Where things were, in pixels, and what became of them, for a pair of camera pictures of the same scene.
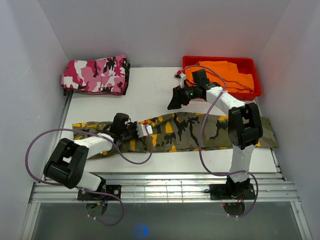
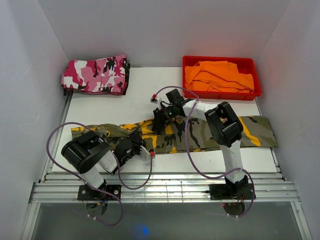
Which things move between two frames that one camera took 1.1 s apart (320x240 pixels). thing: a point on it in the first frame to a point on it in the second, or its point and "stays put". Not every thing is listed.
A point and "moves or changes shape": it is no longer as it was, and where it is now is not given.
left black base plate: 112,189 stays put
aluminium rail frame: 170,188 stays put
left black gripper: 134,126 to 135,138
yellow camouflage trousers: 180,131 moves or changes shape
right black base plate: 222,191 stays put
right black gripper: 177,98 to 160,120
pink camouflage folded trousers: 107,75 stays put
